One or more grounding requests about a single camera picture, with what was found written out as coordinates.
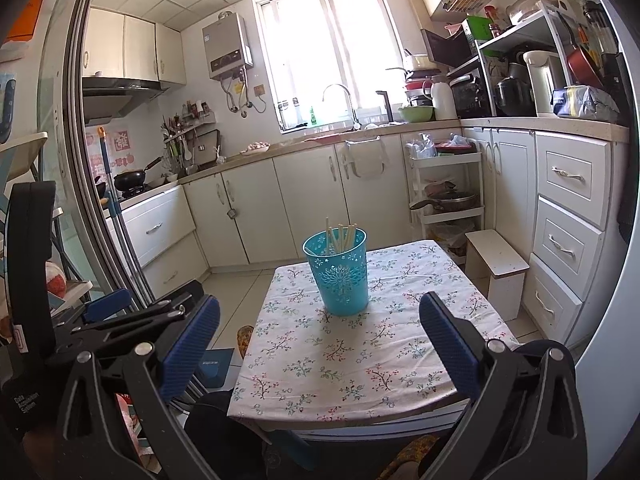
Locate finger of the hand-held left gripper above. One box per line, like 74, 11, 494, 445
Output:
82, 288, 133, 324
72, 280, 206, 336

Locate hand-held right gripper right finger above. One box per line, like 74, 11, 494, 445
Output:
419, 291, 589, 480

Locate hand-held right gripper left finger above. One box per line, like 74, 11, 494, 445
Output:
50, 294, 223, 480

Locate teal plastic cutout basket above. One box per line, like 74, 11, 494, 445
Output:
302, 228, 370, 317

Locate bundle of wooden chopsticks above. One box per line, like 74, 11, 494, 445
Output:
324, 217, 358, 257

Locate red and white ball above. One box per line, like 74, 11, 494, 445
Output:
45, 261, 68, 299

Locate blue book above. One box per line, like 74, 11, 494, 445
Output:
195, 347, 236, 390

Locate patterned slipper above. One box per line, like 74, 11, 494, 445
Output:
236, 325, 256, 360
377, 435, 438, 480

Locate person's dark trouser leg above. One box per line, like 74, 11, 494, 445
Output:
182, 389, 271, 480

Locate white step stool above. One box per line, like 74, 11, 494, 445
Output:
465, 229, 530, 322

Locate floral tablecloth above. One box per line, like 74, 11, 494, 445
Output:
227, 240, 521, 423

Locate blue mop with orange tip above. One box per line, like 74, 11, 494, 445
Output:
96, 127, 143, 281

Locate folding shelf rack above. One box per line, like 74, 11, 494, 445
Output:
0, 132, 63, 241

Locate small table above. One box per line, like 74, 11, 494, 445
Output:
250, 400, 473, 468

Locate black wok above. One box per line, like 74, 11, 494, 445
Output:
113, 156, 164, 192

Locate lidded frying pan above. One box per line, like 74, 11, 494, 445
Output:
410, 191, 478, 213

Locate white drawer unit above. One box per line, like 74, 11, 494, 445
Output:
522, 130, 613, 346

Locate white rolling cart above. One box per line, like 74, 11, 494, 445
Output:
407, 152, 485, 246

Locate black range hood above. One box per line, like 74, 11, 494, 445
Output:
81, 77, 162, 126

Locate clear plastic bag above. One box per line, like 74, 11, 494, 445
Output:
407, 132, 438, 158

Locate white tote bag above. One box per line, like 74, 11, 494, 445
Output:
341, 137, 388, 178

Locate green bowl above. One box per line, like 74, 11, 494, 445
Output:
398, 106, 434, 124

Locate white thermos jug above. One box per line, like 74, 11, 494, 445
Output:
431, 81, 457, 121

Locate black water tap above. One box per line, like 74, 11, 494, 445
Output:
375, 90, 396, 124

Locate chrome kitchen faucet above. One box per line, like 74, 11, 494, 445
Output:
321, 83, 360, 131

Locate stacked red and black bowls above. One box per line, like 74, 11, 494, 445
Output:
404, 77, 435, 107

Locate orange poster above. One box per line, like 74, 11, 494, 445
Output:
6, 0, 47, 42

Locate white gas water heater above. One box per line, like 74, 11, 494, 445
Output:
202, 12, 253, 80

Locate white electric water boiler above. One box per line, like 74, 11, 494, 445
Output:
522, 51, 566, 117

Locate blue and yellow bag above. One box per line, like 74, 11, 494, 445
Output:
551, 85, 621, 122

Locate white cooking pot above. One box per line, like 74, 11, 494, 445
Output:
404, 52, 436, 72

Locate black microwave oven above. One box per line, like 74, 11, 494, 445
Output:
421, 28, 481, 68

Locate kitchen window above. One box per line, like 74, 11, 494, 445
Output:
252, 0, 416, 133

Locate red frying pan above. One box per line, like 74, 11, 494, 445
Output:
566, 45, 603, 88

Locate green box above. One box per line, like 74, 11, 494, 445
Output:
462, 16, 493, 43

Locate white countertop shelf rack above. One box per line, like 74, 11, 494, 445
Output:
476, 1, 583, 117

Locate sliding glass door frame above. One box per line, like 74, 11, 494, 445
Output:
35, 0, 156, 311

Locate red wall stickers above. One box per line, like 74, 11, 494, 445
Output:
85, 130, 133, 171

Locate wall utensil rack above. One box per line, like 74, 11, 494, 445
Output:
160, 100, 221, 173

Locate cream wall cabinets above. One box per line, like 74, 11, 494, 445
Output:
81, 7, 187, 86

